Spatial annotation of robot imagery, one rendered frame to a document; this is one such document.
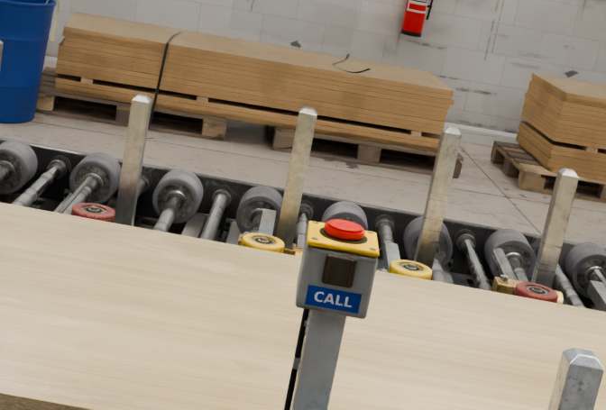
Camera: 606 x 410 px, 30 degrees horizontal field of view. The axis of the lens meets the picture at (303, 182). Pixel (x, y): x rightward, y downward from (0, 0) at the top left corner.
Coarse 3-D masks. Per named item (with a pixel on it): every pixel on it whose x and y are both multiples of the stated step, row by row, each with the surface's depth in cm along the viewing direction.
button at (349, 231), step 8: (328, 224) 110; (336, 224) 110; (344, 224) 110; (352, 224) 111; (328, 232) 109; (336, 232) 109; (344, 232) 109; (352, 232) 109; (360, 232) 110; (352, 240) 109
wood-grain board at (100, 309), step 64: (0, 256) 179; (64, 256) 184; (128, 256) 190; (192, 256) 196; (256, 256) 202; (0, 320) 155; (64, 320) 159; (128, 320) 163; (192, 320) 168; (256, 320) 172; (384, 320) 183; (448, 320) 188; (512, 320) 194; (576, 320) 200; (0, 384) 137; (64, 384) 140; (128, 384) 143; (192, 384) 147; (256, 384) 150; (384, 384) 158; (448, 384) 162; (512, 384) 166
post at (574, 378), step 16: (576, 352) 113; (592, 352) 113; (560, 368) 114; (576, 368) 112; (592, 368) 112; (560, 384) 113; (576, 384) 112; (592, 384) 112; (560, 400) 112; (576, 400) 112; (592, 400) 112
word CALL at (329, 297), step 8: (312, 288) 108; (320, 288) 108; (328, 288) 108; (312, 296) 108; (320, 296) 108; (328, 296) 108; (336, 296) 108; (344, 296) 108; (352, 296) 108; (360, 296) 108; (312, 304) 109; (320, 304) 109; (328, 304) 109; (336, 304) 109; (344, 304) 109; (352, 304) 109; (352, 312) 109
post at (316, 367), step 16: (304, 320) 113; (320, 320) 111; (336, 320) 111; (304, 336) 113; (320, 336) 111; (336, 336) 111; (304, 352) 112; (320, 352) 112; (336, 352) 112; (304, 368) 112; (320, 368) 112; (304, 384) 113; (320, 384) 113; (288, 400) 115; (304, 400) 113; (320, 400) 113
